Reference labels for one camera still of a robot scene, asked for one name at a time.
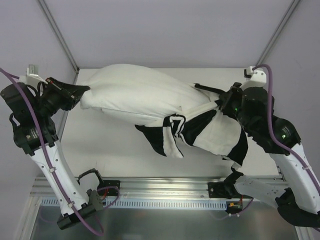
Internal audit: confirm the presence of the black white checkered pillowcase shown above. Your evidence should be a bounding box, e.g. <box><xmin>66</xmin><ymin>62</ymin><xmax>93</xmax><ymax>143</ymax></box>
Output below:
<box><xmin>134</xmin><ymin>82</ymin><xmax>250</xmax><ymax>168</ymax></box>

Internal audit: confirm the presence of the white pillow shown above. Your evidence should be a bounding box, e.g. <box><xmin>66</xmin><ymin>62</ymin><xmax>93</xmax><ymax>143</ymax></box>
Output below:
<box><xmin>80</xmin><ymin>64</ymin><xmax>210</xmax><ymax>125</ymax></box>

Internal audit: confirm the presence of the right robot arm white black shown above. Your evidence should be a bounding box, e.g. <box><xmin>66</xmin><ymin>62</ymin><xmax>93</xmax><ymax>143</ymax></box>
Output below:
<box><xmin>213</xmin><ymin>82</ymin><xmax>320</xmax><ymax>228</ymax></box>

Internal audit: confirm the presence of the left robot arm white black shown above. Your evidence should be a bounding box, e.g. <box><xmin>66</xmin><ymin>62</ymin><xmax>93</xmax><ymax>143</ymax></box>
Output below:
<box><xmin>0</xmin><ymin>77</ymin><xmax>105</xmax><ymax>230</ymax></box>

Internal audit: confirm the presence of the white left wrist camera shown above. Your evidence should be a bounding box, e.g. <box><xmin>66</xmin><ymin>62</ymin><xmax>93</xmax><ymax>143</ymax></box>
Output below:
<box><xmin>18</xmin><ymin>64</ymin><xmax>46</xmax><ymax>84</ymax></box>

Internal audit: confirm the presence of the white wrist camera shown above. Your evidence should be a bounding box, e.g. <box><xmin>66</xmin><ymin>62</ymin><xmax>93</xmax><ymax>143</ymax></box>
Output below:
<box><xmin>18</xmin><ymin>64</ymin><xmax>46</xmax><ymax>84</ymax></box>
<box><xmin>240</xmin><ymin>66</ymin><xmax>267</xmax><ymax>91</ymax></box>

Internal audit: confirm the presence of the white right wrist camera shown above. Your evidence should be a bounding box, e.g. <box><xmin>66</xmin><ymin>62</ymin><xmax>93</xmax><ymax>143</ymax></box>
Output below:
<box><xmin>240</xmin><ymin>66</ymin><xmax>267</xmax><ymax>91</ymax></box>

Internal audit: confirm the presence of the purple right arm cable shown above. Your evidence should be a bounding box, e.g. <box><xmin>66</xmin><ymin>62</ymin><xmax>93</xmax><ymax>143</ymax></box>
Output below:
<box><xmin>209</xmin><ymin>63</ymin><xmax>320</xmax><ymax>220</ymax></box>

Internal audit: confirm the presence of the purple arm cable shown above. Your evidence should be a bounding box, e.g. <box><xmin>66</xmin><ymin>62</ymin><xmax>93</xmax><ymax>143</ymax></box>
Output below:
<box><xmin>209</xmin><ymin>63</ymin><xmax>320</xmax><ymax>220</ymax></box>
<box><xmin>0</xmin><ymin>67</ymin><xmax>121</xmax><ymax>237</ymax></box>

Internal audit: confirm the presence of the aluminium frame post left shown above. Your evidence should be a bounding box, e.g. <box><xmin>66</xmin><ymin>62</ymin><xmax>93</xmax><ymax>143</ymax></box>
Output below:
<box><xmin>36</xmin><ymin>0</ymin><xmax>80</xmax><ymax>74</ymax></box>

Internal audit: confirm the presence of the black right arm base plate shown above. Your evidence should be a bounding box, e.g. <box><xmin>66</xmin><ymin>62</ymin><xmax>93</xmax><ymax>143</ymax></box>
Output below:
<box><xmin>206</xmin><ymin>182</ymin><xmax>252</xmax><ymax>200</ymax></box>

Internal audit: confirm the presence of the aluminium mounting rail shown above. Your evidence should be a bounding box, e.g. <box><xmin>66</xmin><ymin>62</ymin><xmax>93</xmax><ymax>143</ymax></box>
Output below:
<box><xmin>29</xmin><ymin>176</ymin><xmax>291</xmax><ymax>201</ymax></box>

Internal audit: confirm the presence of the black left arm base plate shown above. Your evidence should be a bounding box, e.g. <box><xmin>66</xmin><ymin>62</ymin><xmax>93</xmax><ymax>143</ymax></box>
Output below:
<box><xmin>97</xmin><ymin>179</ymin><xmax>121</xmax><ymax>197</ymax></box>

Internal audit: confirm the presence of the white slotted cable duct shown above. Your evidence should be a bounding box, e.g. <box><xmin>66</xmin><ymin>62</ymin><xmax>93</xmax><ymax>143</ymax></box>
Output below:
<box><xmin>39</xmin><ymin>198</ymin><xmax>228</xmax><ymax>210</ymax></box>

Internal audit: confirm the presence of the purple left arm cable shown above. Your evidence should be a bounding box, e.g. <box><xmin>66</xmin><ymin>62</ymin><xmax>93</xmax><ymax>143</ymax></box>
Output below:
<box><xmin>0</xmin><ymin>67</ymin><xmax>121</xmax><ymax>237</ymax></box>

